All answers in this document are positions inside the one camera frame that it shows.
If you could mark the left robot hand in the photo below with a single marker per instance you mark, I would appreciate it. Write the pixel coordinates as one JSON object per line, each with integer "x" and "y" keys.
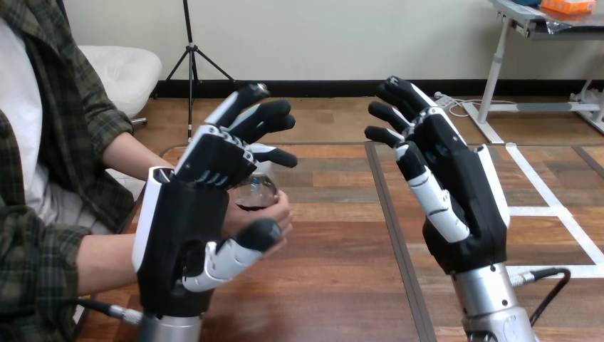
{"x": 184, "y": 226}

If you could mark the person's hand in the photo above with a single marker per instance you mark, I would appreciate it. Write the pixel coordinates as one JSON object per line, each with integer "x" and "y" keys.
{"x": 257, "y": 216}

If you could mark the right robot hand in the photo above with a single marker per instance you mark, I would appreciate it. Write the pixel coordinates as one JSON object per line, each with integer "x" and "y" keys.
{"x": 465, "y": 189}

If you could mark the clear water bottle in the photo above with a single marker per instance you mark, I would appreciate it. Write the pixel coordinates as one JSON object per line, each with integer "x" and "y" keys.
{"x": 257, "y": 193}

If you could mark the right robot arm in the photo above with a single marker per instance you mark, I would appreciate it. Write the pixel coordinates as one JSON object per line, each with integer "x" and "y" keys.
{"x": 490, "y": 307}

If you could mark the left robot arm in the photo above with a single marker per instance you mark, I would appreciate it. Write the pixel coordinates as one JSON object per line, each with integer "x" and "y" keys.
{"x": 172, "y": 329}

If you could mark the person's forearm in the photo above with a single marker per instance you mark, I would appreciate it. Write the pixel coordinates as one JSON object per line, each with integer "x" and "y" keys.
{"x": 129, "y": 158}
{"x": 106, "y": 262}

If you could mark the person's body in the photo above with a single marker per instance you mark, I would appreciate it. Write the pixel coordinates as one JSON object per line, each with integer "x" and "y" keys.
{"x": 42, "y": 156}

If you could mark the white power strip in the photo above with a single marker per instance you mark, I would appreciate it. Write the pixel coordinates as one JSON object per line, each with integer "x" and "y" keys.
{"x": 444, "y": 100}

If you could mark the white desk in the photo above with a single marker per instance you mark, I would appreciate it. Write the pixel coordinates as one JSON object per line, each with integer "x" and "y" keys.
{"x": 493, "y": 80}

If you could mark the white cushioned chair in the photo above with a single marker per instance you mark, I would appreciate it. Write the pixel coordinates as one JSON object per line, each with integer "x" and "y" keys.
{"x": 122, "y": 75}

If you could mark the black tripod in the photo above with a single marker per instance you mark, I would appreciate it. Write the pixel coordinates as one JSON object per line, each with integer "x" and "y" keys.
{"x": 191, "y": 56}

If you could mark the orange thing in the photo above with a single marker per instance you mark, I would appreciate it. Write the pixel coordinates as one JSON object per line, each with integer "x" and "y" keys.
{"x": 568, "y": 5}

